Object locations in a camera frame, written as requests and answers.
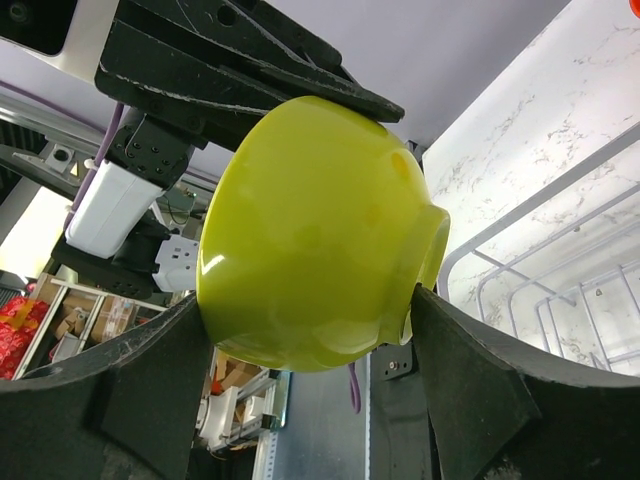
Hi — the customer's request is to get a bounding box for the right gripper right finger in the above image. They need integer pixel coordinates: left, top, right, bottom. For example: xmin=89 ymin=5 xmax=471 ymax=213
xmin=411 ymin=286 xmax=639 ymax=479

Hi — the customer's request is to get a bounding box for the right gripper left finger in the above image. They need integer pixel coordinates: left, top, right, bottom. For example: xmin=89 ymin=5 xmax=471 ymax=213
xmin=1 ymin=296 xmax=212 ymax=479

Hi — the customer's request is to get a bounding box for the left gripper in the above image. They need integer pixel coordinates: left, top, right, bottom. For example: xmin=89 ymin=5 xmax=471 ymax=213
xmin=94 ymin=0 xmax=406 ymax=151

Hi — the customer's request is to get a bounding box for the yellow-green bowl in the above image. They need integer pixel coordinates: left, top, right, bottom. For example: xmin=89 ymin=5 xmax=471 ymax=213
xmin=196 ymin=96 xmax=451 ymax=372

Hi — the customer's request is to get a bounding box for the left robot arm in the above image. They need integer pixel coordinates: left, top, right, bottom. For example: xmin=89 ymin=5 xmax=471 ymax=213
xmin=54 ymin=1 xmax=405 ymax=299

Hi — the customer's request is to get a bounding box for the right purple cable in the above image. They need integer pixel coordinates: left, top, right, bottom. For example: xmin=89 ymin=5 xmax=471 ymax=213
xmin=347 ymin=362 xmax=364 ymax=415

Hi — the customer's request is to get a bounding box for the purple cable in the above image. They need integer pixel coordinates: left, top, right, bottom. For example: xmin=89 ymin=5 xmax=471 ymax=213
xmin=347 ymin=362 xmax=364 ymax=415
xmin=64 ymin=102 xmax=126 ymax=231

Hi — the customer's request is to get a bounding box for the clear wire dish rack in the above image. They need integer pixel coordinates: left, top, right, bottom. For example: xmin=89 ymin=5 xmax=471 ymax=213
xmin=437 ymin=128 xmax=639 ymax=375

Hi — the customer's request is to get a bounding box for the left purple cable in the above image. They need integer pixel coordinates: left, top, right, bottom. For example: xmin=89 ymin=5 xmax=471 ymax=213
xmin=64 ymin=102 xmax=126 ymax=231

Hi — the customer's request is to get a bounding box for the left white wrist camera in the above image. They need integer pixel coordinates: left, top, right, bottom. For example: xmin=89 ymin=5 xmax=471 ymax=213
xmin=1 ymin=0 xmax=119 ymax=83

